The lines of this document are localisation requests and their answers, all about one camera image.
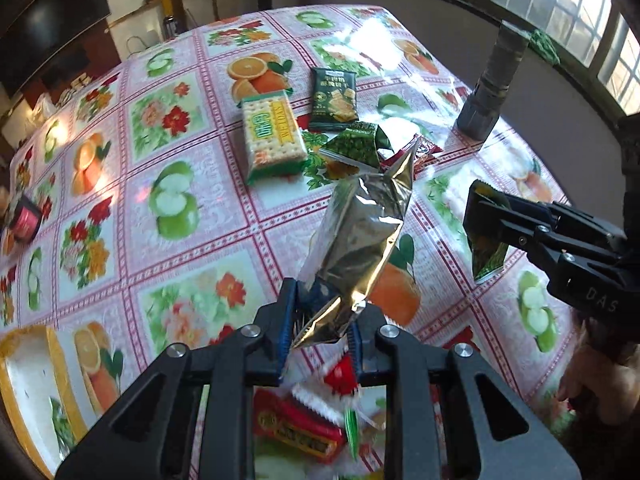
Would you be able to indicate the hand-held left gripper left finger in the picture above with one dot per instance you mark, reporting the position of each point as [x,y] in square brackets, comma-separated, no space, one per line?
[287,310]

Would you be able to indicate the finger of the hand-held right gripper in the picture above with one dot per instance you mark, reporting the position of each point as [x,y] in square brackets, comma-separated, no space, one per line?
[520,242]
[525,212]

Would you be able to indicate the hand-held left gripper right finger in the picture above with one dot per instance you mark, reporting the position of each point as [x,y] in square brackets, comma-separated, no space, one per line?
[357,347]

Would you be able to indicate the red and white candy packet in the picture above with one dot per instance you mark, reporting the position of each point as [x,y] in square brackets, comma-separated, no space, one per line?
[342,377]

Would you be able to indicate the green pea packet crimped ends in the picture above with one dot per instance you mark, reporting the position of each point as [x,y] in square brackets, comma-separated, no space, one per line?
[487,260]

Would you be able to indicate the clear green cookie packet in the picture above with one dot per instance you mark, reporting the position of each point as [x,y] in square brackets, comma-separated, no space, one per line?
[352,430]

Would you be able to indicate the dark red packet gold label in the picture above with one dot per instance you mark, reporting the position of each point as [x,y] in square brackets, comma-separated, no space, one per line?
[295,427]

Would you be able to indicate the long silver foil packet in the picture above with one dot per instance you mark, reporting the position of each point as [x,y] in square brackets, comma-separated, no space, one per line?
[350,230]

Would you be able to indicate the small red shiny packet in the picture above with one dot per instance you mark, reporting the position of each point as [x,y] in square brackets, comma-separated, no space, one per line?
[425,149]

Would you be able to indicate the green pea packet white text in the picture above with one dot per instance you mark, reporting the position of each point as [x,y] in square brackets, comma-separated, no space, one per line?
[350,147]

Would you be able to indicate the green cracker pack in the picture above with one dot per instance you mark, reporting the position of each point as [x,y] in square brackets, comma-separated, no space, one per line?
[272,135]

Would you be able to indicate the dark green snack packet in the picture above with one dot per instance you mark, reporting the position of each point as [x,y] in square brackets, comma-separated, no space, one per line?
[332,100]

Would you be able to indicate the white box with yellow tape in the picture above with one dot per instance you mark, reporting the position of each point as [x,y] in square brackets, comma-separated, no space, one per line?
[30,395]

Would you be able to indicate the person's right hand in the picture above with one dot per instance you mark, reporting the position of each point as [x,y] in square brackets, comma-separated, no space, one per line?
[595,380]

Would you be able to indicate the grey flashlight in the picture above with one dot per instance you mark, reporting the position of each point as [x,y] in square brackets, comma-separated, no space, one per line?
[492,80]

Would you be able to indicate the floral fruit print tablecloth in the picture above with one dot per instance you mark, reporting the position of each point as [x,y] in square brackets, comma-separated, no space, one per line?
[150,240]

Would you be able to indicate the green patterned cloth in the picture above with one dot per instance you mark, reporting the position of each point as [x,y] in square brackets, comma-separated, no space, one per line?
[544,45]

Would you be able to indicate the dark jar with red label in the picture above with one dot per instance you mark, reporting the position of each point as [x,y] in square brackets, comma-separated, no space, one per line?
[25,220]

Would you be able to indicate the dark can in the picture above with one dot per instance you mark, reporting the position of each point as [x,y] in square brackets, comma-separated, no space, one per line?
[171,25]

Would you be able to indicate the white plastic bag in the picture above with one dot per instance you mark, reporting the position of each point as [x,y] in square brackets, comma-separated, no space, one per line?
[44,109]

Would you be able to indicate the black television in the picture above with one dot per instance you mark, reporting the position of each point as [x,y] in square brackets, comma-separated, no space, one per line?
[50,20]

